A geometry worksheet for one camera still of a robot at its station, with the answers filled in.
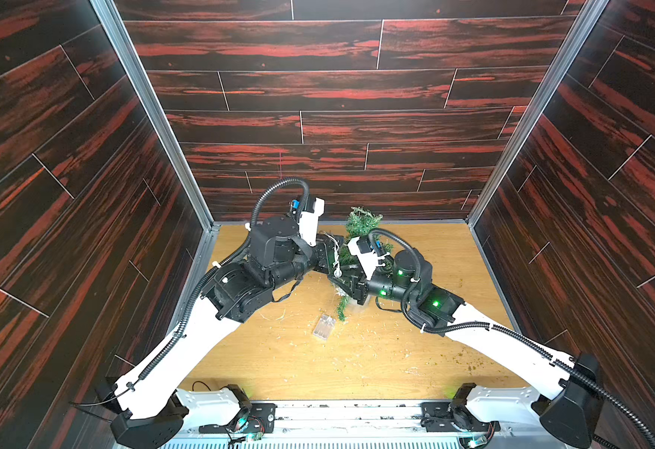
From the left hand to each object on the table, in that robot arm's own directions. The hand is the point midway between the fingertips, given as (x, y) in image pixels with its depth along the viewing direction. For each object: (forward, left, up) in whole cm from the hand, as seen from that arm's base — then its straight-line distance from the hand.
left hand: (346, 241), depth 58 cm
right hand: (+1, +2, -11) cm, 11 cm away
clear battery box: (-1, +5, -42) cm, 42 cm away
